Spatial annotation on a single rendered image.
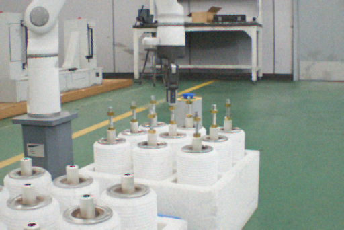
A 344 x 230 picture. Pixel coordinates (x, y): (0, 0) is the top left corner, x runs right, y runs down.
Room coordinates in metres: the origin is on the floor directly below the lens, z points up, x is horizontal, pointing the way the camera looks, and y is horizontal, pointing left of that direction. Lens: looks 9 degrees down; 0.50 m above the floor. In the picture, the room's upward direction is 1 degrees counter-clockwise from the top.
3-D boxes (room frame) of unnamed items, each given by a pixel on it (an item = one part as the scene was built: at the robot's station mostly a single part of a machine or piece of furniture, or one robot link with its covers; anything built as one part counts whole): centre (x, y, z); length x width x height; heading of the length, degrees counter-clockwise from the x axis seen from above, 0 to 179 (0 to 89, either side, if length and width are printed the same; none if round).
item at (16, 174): (0.79, 0.29, 0.25); 0.08 x 0.08 x 0.01
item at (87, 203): (0.59, 0.13, 0.26); 0.02 x 0.02 x 0.03
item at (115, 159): (1.08, 0.16, 0.16); 0.10 x 0.10 x 0.18
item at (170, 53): (1.14, 0.00, 0.45); 0.08 x 0.08 x 0.09
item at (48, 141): (1.22, 0.37, 0.15); 0.15 x 0.15 x 0.30; 72
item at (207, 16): (5.78, -0.44, 0.87); 0.40 x 0.30 x 0.23; 58
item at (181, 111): (1.43, -0.05, 0.16); 0.07 x 0.07 x 0.31; 65
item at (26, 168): (0.79, 0.29, 0.26); 0.02 x 0.02 x 0.03
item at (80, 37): (4.06, 1.26, 0.45); 1.51 x 0.57 x 0.74; 162
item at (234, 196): (1.14, 0.00, 0.09); 0.39 x 0.39 x 0.18; 65
